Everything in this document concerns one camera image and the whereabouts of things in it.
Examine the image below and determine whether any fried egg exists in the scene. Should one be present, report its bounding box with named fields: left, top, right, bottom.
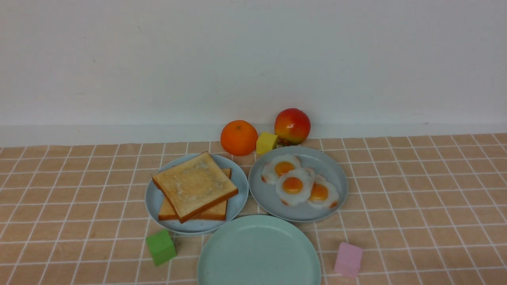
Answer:
left=307, top=175, right=339, bottom=210
left=261, top=154, right=302, bottom=184
left=275, top=167, right=315, bottom=206

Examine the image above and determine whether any toast slice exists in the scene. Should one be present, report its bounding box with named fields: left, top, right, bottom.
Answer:
left=158, top=168, right=232, bottom=221
left=152, top=151, right=239, bottom=223

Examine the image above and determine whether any yellow foam cube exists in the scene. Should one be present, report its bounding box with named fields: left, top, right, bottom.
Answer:
left=255, top=132, right=278, bottom=155

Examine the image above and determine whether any orange fruit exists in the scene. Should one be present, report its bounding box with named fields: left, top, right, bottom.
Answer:
left=220, top=120, right=258, bottom=156

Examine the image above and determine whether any red yellow apple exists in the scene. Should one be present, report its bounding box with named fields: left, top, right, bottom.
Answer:
left=274, top=108, right=311, bottom=146

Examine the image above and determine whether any grey-blue plate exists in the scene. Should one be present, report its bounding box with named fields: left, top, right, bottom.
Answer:
left=249, top=146, right=348, bottom=222

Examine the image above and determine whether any light blue plate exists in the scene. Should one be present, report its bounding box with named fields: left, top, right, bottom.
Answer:
left=145, top=154, right=249, bottom=235

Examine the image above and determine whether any mint green plate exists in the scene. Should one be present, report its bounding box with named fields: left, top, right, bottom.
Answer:
left=196, top=215, right=322, bottom=285

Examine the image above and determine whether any green foam cube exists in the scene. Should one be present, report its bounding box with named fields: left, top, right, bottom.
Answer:
left=145, top=230, right=177, bottom=266

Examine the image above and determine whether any pink foam cube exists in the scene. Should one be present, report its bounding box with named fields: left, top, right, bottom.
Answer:
left=334, top=242, right=364, bottom=278

